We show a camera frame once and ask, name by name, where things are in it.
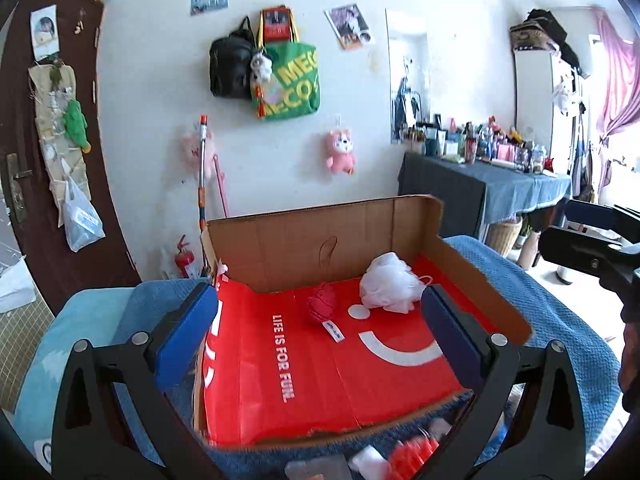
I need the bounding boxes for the white cloth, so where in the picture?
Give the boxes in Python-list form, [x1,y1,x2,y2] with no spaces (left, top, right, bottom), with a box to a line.
[348,445,390,480]

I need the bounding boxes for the green tote bag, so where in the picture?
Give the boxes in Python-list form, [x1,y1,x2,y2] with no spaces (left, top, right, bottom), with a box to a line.
[249,6,322,123]

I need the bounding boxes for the white wardrobe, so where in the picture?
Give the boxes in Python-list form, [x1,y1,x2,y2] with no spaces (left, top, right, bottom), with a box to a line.
[513,50,582,174]

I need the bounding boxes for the pale pink plush toy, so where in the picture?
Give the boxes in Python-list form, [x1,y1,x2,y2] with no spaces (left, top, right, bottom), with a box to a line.
[180,129,216,182]

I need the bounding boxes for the white mesh bath pouf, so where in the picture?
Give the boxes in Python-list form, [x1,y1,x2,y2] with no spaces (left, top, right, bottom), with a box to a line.
[359,252,433,314]

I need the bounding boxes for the table with blue cloth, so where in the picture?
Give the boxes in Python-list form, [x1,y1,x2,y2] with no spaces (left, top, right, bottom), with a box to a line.
[398,152,572,240]

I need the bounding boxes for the black backpack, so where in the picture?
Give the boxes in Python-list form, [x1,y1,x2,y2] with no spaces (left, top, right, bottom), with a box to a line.
[209,15,256,100]

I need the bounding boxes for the person's right hand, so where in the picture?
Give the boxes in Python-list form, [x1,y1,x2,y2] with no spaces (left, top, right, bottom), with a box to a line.
[618,323,639,414]

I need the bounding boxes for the dark red yarn ball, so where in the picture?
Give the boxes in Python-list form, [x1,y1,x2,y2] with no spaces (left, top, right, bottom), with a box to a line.
[306,283,336,323]

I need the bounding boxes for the green plush toy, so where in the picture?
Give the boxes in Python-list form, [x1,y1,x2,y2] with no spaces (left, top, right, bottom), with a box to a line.
[63,100,91,154]

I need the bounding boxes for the photo poster on wall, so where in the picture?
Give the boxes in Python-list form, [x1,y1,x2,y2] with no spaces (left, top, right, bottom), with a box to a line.
[324,3,372,51]

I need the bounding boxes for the red fire extinguisher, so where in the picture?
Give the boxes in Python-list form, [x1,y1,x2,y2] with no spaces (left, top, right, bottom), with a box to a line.
[175,235,198,278]

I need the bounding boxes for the blue knit blanket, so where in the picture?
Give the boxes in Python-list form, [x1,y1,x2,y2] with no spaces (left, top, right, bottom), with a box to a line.
[110,235,620,479]

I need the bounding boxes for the pink curtain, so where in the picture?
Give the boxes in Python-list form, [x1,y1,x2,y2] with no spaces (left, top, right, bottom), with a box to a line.
[593,8,639,145]

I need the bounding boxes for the cardboard box tray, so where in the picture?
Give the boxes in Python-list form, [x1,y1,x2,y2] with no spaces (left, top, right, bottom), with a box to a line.
[193,195,532,451]

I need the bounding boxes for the photo on door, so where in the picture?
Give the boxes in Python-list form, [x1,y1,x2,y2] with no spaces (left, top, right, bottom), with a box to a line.
[29,4,60,62]

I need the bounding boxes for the light blue cushion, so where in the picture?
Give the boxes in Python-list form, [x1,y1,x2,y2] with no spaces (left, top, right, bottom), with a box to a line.
[13,288,132,470]

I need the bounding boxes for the wicker basket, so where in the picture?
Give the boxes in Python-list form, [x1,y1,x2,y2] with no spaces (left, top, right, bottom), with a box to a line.
[485,216,523,257]

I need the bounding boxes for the orange white mop handle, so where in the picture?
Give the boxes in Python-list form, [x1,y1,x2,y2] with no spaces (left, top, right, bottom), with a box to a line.
[198,115,208,232]

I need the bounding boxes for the red mesh sponge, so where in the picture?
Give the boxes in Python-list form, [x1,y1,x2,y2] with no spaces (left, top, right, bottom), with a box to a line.
[386,436,438,480]

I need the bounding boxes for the brown wooden door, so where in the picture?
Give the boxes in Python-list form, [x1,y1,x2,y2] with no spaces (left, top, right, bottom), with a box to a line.
[1,0,140,313]

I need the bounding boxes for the white plastic bag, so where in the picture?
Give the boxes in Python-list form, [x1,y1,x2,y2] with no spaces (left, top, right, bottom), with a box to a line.
[61,159,105,252]

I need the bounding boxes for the beige hanging organizer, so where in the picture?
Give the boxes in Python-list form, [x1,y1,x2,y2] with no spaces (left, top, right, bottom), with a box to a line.
[28,64,91,228]

